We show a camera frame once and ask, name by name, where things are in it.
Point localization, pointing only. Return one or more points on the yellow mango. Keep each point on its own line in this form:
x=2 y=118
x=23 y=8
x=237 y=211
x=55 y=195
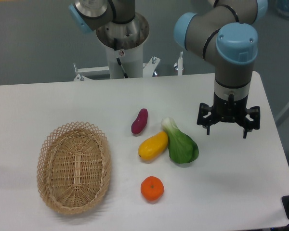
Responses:
x=153 y=146

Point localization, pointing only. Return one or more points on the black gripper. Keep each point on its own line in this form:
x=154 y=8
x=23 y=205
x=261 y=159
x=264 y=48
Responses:
x=229 y=112

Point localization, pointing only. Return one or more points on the blue bag in corner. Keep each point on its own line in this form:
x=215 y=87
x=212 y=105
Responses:
x=282 y=8

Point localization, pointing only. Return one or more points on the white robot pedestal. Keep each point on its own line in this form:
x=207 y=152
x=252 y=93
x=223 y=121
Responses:
x=121 y=63

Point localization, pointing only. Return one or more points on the orange mandarin fruit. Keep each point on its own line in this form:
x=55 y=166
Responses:
x=152 y=188

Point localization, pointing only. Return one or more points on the woven wicker basket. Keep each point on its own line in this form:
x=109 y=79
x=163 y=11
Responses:
x=74 y=168

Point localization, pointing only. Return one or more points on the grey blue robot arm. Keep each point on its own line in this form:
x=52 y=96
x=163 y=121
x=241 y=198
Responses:
x=223 y=37

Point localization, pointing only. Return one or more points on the green bok choy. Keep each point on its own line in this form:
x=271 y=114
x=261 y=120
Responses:
x=182 y=148

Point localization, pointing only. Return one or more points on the purple sweet potato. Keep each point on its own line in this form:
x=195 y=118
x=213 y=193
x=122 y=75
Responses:
x=140 y=122

